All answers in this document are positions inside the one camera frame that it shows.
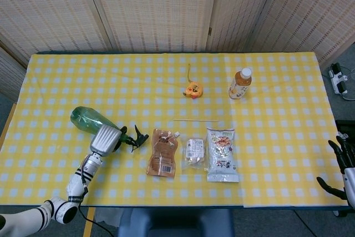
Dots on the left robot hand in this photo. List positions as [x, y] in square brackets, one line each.
[106, 140]

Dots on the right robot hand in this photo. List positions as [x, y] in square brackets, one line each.
[344, 165]

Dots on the green spray bottle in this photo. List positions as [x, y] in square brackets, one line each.
[94, 121]

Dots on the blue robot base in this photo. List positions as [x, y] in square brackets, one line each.
[174, 223]

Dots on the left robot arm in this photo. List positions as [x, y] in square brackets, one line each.
[55, 198]

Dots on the brown spouted sauce pouch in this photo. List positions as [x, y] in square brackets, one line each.
[163, 153]

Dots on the white power strip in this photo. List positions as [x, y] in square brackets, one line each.
[338, 80]

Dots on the yellow white checkered tablecloth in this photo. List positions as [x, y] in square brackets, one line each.
[177, 87]

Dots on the small clear snack packet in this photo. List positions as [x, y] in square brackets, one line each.
[194, 152]

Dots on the thin wooden stick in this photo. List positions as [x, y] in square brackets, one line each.
[195, 120]

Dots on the white printed snack bag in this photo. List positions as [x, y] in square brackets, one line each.
[222, 155]

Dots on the woven folding screen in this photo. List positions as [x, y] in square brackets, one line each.
[155, 9]

